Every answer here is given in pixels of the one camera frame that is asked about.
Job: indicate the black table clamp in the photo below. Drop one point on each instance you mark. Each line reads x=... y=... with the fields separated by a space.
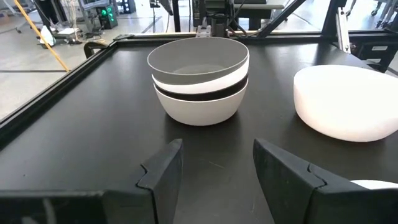
x=90 y=45

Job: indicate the black box with green lights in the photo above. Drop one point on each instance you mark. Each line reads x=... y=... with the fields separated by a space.
x=107 y=18

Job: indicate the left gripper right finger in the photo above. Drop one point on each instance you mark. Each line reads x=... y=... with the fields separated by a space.
x=289 y=186

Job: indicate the silver arm base mount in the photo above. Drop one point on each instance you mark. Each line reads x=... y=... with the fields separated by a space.
x=203 y=31

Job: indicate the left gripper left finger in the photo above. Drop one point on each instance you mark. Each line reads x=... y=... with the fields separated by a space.
x=164 y=186

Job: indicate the black diagonal frame brace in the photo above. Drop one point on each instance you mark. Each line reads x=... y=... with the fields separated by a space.
x=280 y=18

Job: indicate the white object on floor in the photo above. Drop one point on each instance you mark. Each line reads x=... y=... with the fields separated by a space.
x=47 y=34

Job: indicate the dark background desk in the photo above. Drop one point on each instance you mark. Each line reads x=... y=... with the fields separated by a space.
x=255 y=23

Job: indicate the black frame post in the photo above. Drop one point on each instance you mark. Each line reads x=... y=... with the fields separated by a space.
x=331 y=15

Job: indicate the black plastic bowl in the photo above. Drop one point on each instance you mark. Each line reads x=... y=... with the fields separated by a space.
x=202 y=97

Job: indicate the silver frame bracket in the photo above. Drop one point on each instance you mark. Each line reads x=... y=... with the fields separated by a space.
x=343 y=31

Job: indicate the black box with white label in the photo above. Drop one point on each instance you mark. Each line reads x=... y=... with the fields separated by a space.
x=367 y=57

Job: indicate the gray plastic bowl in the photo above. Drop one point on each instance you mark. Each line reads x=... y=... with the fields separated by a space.
x=199 y=53

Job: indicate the black table edge frame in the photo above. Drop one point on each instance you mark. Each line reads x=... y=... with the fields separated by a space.
x=46 y=98

